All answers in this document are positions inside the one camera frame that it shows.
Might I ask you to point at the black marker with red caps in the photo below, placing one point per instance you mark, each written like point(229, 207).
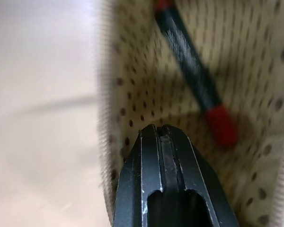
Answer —
point(191, 63)

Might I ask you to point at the beige polka-dot pencil pouch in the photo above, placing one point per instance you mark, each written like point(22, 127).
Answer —
point(241, 99)

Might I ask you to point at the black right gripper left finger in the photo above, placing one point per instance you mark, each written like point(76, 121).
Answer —
point(142, 170)

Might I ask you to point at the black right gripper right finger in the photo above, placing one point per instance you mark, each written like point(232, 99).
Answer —
point(194, 170)

